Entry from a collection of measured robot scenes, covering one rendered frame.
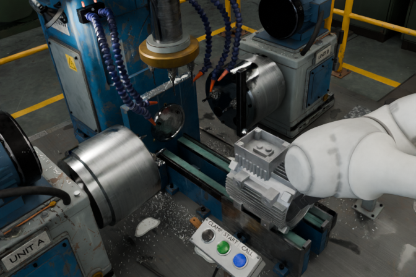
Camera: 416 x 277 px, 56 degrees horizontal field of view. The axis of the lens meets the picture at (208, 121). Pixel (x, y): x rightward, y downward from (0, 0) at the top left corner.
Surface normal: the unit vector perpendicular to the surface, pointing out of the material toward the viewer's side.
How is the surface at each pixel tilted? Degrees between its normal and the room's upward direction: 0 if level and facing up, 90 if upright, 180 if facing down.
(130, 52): 90
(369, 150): 30
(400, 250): 0
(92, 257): 90
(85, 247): 90
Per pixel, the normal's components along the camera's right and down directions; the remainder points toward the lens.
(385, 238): -0.05, -0.80
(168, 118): 0.71, 0.39
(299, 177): -0.93, 0.16
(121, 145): 0.20, -0.62
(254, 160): -0.70, 0.45
